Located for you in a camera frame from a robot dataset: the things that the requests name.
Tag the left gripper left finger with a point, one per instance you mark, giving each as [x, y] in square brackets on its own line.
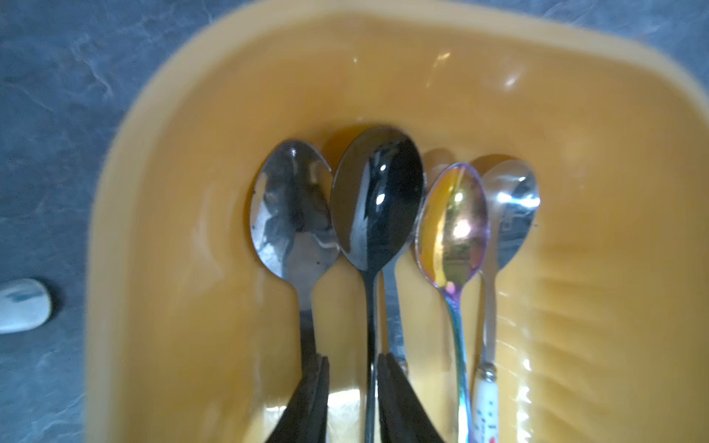
[306, 414]

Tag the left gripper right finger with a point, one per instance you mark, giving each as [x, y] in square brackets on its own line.
[402, 416]

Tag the iridescent ornate spoon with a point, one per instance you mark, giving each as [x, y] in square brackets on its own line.
[450, 245]

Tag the cow pattern handle spoon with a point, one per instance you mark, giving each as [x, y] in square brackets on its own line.
[291, 228]

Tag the dotted handle spoon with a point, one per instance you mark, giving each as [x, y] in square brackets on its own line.
[509, 210]

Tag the yellow storage box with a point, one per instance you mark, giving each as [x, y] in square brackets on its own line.
[291, 127]

